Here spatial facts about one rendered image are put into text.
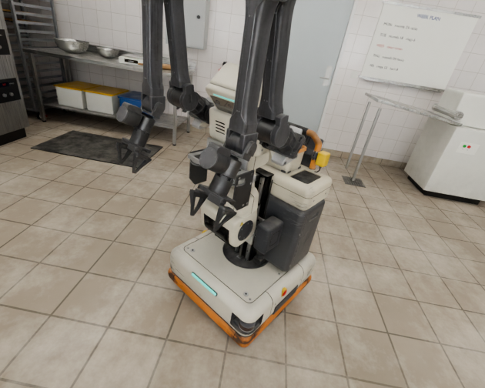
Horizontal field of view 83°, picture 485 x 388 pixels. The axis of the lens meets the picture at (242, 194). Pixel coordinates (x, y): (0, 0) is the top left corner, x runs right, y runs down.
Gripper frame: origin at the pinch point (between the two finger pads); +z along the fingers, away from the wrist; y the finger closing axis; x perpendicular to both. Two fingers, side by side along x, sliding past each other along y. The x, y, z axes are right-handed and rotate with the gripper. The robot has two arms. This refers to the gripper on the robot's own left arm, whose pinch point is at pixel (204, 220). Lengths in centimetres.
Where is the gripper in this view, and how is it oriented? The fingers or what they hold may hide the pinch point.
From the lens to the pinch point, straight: 80.5
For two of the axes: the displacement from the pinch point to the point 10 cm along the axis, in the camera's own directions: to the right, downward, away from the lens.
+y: 7.4, 4.2, -5.2
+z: -4.3, 9.0, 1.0
